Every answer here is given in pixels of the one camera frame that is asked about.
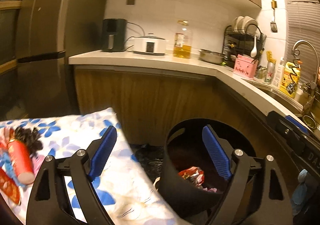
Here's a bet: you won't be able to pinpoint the red snack bag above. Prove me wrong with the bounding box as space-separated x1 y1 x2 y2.
178 166 204 187

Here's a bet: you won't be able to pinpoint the purple plastic bag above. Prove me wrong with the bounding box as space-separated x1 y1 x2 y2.
202 187 217 193

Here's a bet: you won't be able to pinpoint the red paper cup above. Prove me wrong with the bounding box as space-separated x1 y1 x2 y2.
8 139 35 185
0 168 21 205

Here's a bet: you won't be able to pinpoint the blue plastic glove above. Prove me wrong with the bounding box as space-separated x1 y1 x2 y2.
290 169 315 216

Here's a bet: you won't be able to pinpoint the black trash bin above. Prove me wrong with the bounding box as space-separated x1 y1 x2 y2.
158 118 256 218

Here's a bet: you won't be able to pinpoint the steel kitchen faucet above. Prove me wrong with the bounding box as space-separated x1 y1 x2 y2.
287 39 320 115

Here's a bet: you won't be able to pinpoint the sink strainer cup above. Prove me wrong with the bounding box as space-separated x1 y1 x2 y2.
303 114 317 130

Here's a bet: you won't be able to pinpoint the steel sink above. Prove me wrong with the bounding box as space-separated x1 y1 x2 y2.
247 80 319 138

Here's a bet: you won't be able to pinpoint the yellow detergent bottle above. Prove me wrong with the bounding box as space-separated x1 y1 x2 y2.
279 62 300 98

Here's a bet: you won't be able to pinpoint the white bottle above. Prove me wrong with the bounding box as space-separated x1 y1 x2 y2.
272 57 285 89

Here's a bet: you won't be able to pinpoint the blue floral tablecloth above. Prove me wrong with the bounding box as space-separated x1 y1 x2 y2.
1 108 184 224

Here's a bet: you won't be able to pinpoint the beer can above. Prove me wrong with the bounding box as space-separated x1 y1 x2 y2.
264 62 276 85

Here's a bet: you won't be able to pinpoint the wooden lower cabinets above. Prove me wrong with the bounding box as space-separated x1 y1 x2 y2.
73 64 308 190

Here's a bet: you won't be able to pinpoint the black bag at back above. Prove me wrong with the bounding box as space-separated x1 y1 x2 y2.
15 127 43 157

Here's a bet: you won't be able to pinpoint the pink utensil holder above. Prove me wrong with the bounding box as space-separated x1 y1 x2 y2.
233 54 258 79

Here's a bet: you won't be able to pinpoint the steel bowl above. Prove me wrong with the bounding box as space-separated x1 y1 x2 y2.
199 49 225 65

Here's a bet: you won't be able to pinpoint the hanging slotted spatula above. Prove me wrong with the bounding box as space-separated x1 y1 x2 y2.
270 0 278 33

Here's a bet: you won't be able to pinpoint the black dish rack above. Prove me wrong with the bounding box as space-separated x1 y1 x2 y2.
222 24 267 68

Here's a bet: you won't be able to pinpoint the cooking oil bottle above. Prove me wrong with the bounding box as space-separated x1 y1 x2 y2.
173 20 193 59

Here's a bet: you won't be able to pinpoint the window blinds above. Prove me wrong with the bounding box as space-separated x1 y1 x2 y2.
277 0 320 83

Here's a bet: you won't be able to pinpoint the white rice cooker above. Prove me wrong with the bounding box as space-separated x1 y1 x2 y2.
132 33 167 56

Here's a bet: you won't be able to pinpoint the black air fryer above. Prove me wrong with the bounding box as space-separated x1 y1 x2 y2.
101 18 127 52

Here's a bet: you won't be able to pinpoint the dark grey refrigerator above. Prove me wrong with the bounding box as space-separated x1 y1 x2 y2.
16 0 106 118

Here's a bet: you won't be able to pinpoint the wooden glass door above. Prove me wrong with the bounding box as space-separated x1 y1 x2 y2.
0 0 28 75

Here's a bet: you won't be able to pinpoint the wall socket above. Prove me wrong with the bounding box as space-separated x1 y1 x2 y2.
126 0 136 5

